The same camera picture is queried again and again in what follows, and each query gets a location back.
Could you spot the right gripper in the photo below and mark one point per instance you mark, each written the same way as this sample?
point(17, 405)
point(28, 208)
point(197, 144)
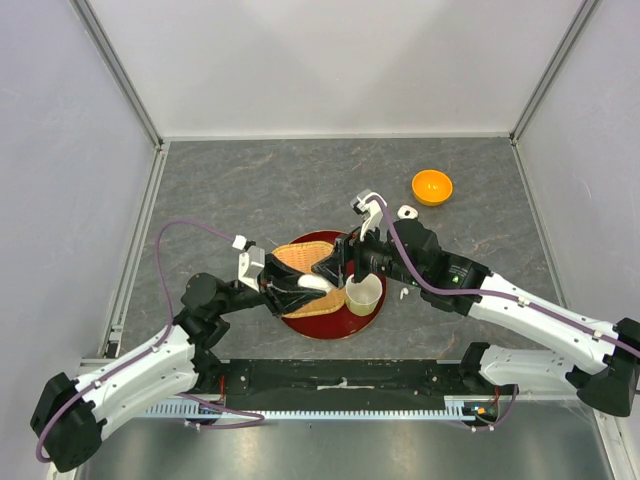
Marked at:
point(348, 248)

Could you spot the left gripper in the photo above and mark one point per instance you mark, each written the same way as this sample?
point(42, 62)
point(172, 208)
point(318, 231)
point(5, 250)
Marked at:
point(278, 283)

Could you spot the white oval charging case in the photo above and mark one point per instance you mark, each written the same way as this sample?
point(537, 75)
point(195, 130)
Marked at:
point(315, 282)

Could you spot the white square earbud case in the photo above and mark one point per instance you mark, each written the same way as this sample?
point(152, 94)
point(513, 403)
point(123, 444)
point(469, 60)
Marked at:
point(407, 212)

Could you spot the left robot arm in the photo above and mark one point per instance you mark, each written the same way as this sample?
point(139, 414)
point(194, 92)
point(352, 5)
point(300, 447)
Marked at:
point(73, 416)

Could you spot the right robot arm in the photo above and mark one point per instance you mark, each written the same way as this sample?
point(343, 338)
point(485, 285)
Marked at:
point(597, 358)

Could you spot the woven bamboo basket plate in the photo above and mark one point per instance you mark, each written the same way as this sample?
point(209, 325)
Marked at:
point(301, 257)

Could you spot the cream mug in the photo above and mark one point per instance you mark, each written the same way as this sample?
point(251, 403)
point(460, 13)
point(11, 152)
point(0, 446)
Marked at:
point(363, 297)

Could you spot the red round tray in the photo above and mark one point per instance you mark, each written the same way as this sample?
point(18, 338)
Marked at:
point(337, 325)

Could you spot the orange bowl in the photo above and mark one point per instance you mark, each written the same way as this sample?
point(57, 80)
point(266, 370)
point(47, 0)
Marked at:
point(431, 187)

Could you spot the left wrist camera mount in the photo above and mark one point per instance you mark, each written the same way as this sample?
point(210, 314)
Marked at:
point(251, 263)

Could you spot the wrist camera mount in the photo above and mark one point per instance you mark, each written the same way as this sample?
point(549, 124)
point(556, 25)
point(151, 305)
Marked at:
point(251, 263)
point(370, 207)

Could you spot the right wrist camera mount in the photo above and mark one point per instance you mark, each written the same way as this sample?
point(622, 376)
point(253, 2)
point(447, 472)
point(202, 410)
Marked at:
point(370, 207)

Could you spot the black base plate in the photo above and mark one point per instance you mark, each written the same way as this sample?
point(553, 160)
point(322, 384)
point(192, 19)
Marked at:
point(343, 385)

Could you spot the grey cable duct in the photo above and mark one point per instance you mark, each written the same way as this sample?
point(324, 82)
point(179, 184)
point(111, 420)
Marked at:
point(184, 409)

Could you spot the left aluminium frame post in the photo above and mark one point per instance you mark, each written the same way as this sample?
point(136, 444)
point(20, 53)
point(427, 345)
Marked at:
point(105, 48)

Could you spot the aluminium frame post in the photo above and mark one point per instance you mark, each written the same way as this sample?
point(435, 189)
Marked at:
point(105, 48)
point(576, 27)

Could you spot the right aluminium frame post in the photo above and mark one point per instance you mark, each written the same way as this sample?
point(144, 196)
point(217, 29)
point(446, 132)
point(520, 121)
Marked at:
point(576, 27)

